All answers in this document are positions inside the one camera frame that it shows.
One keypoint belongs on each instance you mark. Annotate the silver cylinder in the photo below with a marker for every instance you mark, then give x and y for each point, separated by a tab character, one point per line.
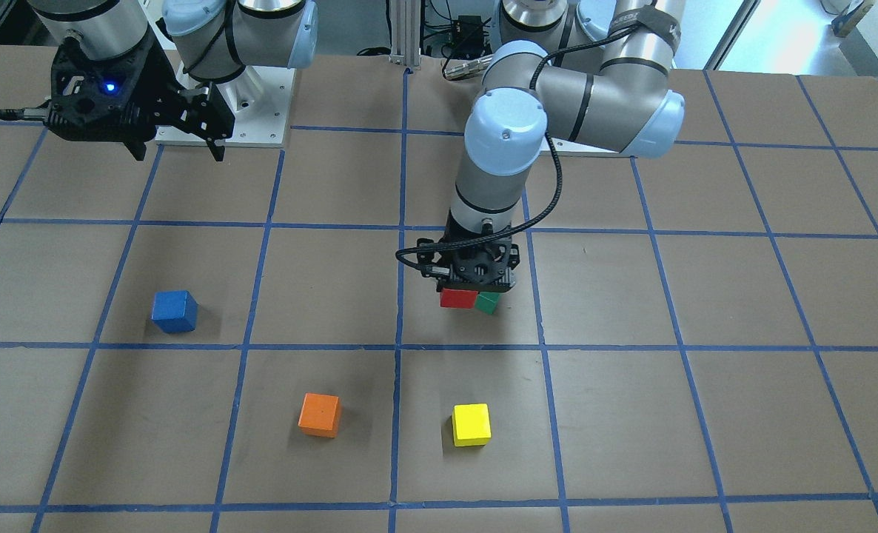
466	70

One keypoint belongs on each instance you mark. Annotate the orange block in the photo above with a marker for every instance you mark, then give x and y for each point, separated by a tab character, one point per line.
320	415

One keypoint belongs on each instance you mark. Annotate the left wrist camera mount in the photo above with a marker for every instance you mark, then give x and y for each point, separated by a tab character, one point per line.
485	268

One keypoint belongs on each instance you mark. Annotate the yellow block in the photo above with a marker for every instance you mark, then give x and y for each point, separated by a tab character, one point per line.
471	424

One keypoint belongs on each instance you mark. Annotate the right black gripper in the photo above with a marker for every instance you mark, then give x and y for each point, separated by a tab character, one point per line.
159	77

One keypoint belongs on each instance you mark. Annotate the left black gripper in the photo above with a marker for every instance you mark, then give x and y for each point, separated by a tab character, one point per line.
511	257

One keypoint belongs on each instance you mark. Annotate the green block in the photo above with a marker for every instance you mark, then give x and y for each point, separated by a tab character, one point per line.
487	302

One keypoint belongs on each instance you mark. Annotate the blue block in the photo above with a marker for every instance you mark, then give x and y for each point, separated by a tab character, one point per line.
174	311

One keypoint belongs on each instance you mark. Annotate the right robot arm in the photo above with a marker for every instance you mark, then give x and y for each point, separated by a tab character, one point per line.
212	73

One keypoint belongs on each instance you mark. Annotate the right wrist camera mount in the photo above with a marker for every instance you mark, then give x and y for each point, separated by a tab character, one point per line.
89	99

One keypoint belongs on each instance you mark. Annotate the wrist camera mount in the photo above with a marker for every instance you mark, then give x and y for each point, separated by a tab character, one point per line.
89	99
485	268

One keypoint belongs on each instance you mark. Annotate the red block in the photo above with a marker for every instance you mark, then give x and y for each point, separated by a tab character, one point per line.
458	298

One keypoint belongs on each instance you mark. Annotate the aluminium frame post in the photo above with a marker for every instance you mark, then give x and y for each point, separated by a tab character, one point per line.
405	33

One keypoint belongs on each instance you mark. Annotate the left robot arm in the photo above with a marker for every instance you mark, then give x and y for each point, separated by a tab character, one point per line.
508	126

